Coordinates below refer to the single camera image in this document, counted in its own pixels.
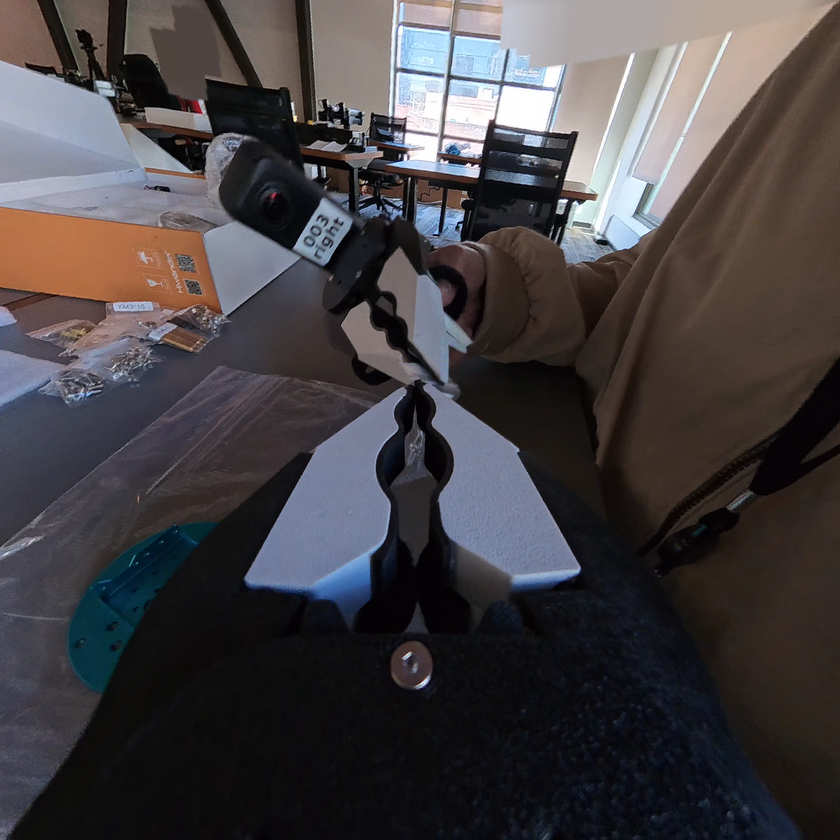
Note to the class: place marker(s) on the blue perforated round metal plate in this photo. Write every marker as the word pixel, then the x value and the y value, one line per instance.
pixel 92 643

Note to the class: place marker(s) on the person's right hand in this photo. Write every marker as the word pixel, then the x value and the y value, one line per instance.
pixel 472 275

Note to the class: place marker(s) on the bubble-wrapped wheel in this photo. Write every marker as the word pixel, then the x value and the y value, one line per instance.
pixel 220 164

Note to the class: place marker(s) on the white foam sheet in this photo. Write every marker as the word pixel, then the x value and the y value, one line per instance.
pixel 26 374

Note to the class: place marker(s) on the zip bag of mixed hardware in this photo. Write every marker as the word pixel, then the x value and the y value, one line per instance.
pixel 124 321

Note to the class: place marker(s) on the clear plastic bag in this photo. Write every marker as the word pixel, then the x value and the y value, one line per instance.
pixel 229 446

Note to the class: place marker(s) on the beige roller blind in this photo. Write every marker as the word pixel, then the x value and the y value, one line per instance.
pixel 676 111

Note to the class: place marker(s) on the orange and white box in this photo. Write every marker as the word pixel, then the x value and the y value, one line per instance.
pixel 79 249

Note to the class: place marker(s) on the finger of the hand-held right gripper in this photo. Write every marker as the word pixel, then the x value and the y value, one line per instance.
pixel 420 308
pixel 371 341

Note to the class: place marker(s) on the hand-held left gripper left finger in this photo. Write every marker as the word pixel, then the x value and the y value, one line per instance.
pixel 321 518

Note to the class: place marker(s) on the person's right forearm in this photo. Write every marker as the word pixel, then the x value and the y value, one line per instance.
pixel 525 295

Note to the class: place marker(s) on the gridded glass window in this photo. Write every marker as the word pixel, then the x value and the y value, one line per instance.
pixel 472 65

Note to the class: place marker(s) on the clear bagged part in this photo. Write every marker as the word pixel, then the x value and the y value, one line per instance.
pixel 190 221

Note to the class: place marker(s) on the blue side bracket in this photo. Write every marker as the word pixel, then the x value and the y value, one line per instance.
pixel 144 571

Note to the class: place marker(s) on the small labelled clear zip bag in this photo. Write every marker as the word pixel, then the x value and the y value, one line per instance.
pixel 418 446

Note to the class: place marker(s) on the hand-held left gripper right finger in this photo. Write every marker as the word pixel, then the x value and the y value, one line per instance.
pixel 512 518

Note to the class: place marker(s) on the zip bag of brass nuts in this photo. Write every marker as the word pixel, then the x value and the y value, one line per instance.
pixel 62 334

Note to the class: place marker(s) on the zip bag of silver screws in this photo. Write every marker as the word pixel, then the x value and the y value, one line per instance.
pixel 75 387

